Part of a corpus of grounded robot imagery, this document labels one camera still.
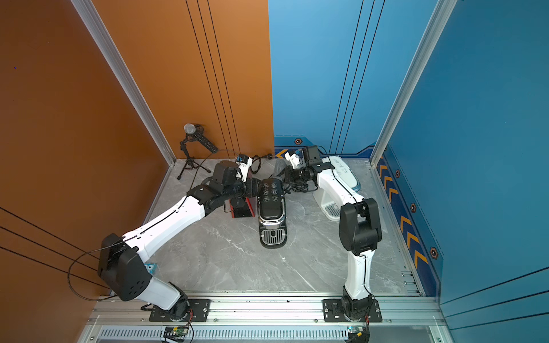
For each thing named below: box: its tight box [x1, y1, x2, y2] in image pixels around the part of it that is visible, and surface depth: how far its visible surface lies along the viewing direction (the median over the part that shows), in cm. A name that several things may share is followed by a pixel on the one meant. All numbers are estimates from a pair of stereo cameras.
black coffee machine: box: [256, 177, 288, 250], surface depth 79 cm
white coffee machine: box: [312, 155, 365, 221], surface depth 65 cm
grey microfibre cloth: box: [270, 165, 287, 182], surface depth 88 cm
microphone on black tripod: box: [176, 122, 219, 181], surface depth 104 cm
